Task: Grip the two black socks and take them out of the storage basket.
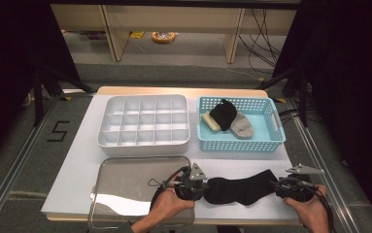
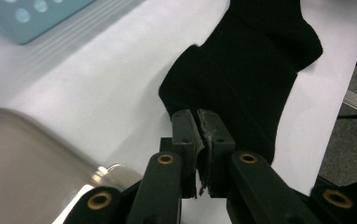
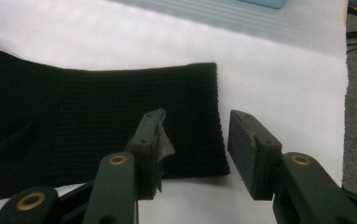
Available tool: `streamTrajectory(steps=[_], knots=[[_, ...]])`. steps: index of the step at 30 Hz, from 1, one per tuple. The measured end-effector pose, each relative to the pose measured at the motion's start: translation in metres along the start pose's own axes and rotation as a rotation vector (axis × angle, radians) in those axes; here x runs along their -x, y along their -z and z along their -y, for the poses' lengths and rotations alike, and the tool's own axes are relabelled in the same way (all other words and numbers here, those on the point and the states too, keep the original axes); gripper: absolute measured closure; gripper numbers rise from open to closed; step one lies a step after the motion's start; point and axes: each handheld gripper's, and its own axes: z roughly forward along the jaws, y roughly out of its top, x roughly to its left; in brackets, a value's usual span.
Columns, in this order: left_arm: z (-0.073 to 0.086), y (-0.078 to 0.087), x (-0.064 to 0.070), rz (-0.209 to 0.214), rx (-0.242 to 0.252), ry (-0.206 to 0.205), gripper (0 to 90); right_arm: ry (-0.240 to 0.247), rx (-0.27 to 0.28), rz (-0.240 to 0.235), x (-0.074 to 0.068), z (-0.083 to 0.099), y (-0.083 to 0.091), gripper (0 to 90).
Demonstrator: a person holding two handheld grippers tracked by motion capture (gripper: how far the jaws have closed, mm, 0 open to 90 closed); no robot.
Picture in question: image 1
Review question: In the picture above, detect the blue plastic basket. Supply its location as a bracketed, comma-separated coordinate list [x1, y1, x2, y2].
[196, 95, 287, 153]

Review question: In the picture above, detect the aluminium floor rail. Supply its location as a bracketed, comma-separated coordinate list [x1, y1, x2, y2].
[285, 98, 361, 233]
[0, 95, 61, 233]

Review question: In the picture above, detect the black sock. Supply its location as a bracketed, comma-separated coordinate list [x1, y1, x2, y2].
[209, 98, 239, 132]
[203, 168, 280, 207]

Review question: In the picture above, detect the white compartment organizer box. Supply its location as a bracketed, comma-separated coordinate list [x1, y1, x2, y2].
[96, 93, 191, 156]

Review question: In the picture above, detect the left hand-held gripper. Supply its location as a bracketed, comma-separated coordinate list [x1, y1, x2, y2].
[173, 162, 210, 202]

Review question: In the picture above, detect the person's left hand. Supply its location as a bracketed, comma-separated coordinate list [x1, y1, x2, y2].
[150, 188, 196, 225]

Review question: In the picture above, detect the grey sock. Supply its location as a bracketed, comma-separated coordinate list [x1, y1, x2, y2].
[228, 111, 254, 140]

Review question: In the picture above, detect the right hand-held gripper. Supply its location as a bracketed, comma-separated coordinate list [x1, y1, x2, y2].
[274, 163, 326, 204]

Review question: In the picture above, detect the pale yellow sock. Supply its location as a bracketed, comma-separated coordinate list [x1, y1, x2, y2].
[200, 110, 221, 133]

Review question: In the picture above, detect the black curtain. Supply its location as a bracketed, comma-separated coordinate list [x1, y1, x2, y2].
[272, 0, 372, 227]
[0, 0, 81, 169]

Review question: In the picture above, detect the person's right hand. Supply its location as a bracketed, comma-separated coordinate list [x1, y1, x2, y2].
[283, 183, 331, 233]

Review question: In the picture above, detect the black metal stand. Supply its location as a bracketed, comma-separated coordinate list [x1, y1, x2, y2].
[32, 66, 95, 127]
[255, 66, 311, 129]

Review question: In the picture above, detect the right hand-held gripper cable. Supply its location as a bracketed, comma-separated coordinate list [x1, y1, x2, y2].
[303, 181, 336, 233]

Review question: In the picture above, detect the white table cover sheet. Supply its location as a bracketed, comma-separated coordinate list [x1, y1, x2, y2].
[41, 93, 313, 222]

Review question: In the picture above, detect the beige wooden desk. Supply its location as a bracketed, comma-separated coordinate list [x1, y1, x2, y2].
[50, 3, 299, 64]

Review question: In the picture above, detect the bundle of black cables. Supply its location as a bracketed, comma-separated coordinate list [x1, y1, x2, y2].
[238, 8, 284, 76]

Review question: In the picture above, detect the orange tape roll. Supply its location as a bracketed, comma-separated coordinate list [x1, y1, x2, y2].
[151, 30, 177, 45]

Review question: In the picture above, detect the shiny metal tray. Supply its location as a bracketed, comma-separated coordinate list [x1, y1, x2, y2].
[87, 155, 196, 230]

